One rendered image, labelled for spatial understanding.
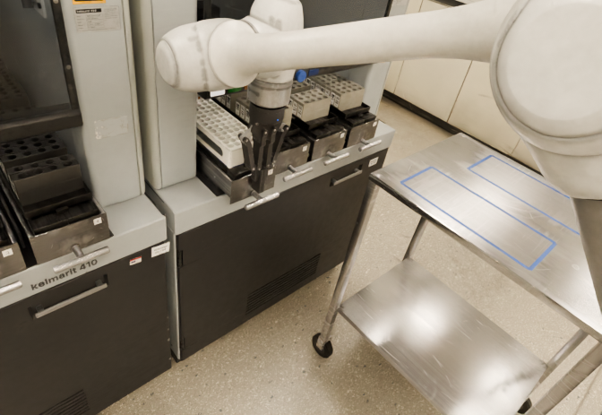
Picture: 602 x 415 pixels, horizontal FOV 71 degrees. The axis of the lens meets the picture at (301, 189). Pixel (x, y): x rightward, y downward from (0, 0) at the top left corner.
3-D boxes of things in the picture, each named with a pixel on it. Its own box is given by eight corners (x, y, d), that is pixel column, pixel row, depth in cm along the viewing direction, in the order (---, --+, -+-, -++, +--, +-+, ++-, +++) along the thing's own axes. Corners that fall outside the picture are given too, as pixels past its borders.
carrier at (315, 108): (323, 112, 128) (327, 94, 125) (328, 115, 127) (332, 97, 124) (295, 120, 121) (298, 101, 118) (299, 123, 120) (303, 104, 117)
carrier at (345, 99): (356, 102, 137) (361, 85, 134) (361, 105, 136) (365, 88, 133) (331, 109, 131) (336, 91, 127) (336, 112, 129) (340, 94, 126)
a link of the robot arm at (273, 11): (271, 60, 90) (222, 71, 82) (280, -18, 81) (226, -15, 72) (307, 80, 85) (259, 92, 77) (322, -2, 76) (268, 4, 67)
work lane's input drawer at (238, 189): (110, 89, 137) (107, 62, 131) (150, 82, 145) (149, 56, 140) (240, 216, 98) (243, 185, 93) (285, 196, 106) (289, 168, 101)
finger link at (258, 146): (269, 129, 90) (263, 131, 89) (262, 172, 96) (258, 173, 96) (258, 121, 92) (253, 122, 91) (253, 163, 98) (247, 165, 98)
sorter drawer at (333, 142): (188, 71, 157) (187, 47, 152) (219, 65, 165) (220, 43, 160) (321, 169, 118) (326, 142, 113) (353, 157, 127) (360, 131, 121)
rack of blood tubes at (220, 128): (167, 117, 115) (167, 96, 111) (199, 109, 121) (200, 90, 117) (228, 173, 99) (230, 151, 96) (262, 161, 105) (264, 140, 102)
